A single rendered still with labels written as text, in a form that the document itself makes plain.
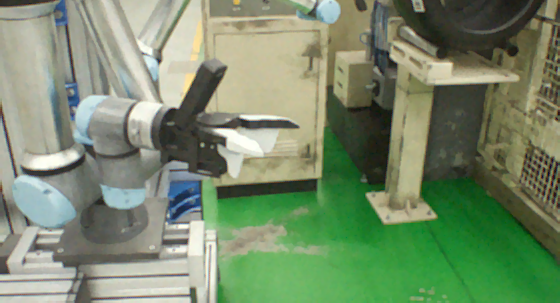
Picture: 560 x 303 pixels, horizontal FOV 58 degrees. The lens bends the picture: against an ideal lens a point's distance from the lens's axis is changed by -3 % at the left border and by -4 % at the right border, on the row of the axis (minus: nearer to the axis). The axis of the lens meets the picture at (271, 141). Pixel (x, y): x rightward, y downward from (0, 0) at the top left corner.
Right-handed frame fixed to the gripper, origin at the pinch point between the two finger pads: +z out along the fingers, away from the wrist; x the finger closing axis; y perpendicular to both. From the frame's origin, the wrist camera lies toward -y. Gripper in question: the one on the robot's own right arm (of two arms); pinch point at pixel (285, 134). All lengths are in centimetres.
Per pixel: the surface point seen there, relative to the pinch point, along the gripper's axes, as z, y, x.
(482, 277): 44, 89, -132
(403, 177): 4, 64, -164
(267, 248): -45, 91, -120
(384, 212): -2, 83, -164
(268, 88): -60, 28, -152
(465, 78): 24, 9, -126
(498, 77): 36, 8, -132
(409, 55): 3, 4, -132
